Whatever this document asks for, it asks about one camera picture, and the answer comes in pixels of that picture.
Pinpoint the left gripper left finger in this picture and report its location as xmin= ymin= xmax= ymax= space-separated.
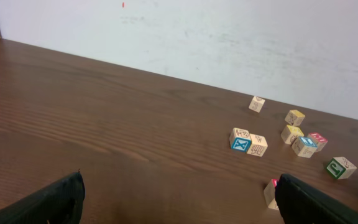
xmin=0 ymin=171 xmax=85 ymax=224

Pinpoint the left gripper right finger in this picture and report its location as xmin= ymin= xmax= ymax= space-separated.
xmin=275 ymin=174 xmax=358 ymax=224

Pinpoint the red letter U block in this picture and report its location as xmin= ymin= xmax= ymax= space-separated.
xmin=264 ymin=179 xmax=279 ymax=210

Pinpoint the white airplane block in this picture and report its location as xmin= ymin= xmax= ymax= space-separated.
xmin=325 ymin=157 xmax=357 ymax=180

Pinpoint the blue letter block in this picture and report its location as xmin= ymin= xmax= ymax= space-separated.
xmin=291 ymin=136 xmax=318 ymax=159

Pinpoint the red letter M block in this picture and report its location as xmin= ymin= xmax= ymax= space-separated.
xmin=308 ymin=133 xmax=328 ymax=152

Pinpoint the plain hand sign block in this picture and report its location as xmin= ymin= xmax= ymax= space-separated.
xmin=247 ymin=134 xmax=268 ymax=157

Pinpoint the yellow block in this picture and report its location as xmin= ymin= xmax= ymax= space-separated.
xmin=285 ymin=110 xmax=305 ymax=126
xmin=281 ymin=125 xmax=304 ymax=145

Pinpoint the blue X side block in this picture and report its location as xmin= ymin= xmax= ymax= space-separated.
xmin=229 ymin=128 xmax=252 ymax=152

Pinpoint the yellow top block far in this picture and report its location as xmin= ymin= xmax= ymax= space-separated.
xmin=285 ymin=110 xmax=305 ymax=126

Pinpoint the white block top far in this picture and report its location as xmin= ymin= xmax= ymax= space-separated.
xmin=249 ymin=96 xmax=265 ymax=113

